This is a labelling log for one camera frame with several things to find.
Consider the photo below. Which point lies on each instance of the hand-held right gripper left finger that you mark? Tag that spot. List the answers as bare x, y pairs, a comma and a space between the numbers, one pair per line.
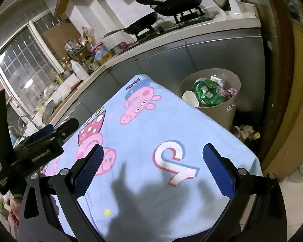
88, 171

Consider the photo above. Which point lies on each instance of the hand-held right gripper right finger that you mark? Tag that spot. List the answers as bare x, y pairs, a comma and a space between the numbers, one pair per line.
219, 171

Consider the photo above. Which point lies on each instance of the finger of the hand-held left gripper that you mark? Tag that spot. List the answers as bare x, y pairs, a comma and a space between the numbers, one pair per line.
43, 132
67, 129

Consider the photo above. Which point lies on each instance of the beige trash bin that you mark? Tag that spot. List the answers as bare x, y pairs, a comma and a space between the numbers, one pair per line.
217, 111

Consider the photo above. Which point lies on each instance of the green foil bag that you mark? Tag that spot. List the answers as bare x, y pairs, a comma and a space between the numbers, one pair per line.
208, 92

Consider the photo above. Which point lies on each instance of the metal sink faucet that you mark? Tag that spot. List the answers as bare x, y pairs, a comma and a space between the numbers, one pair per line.
24, 124

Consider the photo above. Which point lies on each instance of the grey pot lid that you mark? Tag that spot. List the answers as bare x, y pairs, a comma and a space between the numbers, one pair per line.
48, 111

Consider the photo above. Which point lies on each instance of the black flat device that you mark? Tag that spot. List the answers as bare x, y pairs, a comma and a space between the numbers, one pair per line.
0, 121

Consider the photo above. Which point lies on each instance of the yellow bottle cap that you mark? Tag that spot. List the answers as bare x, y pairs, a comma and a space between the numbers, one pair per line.
256, 136

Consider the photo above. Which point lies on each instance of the white plastic bottle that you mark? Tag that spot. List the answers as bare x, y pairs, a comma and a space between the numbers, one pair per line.
79, 70

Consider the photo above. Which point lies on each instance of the barred kitchen window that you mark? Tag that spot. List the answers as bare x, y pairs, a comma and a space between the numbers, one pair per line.
27, 65

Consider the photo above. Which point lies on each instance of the cartoon pig printed blanket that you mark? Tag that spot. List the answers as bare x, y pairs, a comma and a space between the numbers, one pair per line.
146, 131

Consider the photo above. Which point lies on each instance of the white paper cup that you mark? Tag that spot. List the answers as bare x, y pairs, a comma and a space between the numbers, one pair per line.
190, 98

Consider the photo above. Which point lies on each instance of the cluster of condiment bottles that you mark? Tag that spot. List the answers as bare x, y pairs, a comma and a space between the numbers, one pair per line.
78, 48

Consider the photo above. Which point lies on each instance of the crumpled shiny wrappers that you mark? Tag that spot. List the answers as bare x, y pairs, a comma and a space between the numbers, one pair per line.
226, 87

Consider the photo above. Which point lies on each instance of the colourful food packet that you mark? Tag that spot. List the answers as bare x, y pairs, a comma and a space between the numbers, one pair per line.
99, 51

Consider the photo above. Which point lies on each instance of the purple cloth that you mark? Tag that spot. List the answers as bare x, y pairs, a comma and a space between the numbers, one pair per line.
125, 46

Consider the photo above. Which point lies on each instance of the grey kitchen cabinet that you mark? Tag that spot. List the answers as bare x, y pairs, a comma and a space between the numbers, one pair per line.
166, 55

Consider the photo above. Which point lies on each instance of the black wok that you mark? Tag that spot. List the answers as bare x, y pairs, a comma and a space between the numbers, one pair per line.
138, 25

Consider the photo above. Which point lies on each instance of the gas stove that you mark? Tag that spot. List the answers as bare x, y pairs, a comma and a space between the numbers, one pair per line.
176, 22

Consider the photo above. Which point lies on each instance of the wooden door frame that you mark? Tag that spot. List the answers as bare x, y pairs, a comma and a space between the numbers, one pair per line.
285, 80

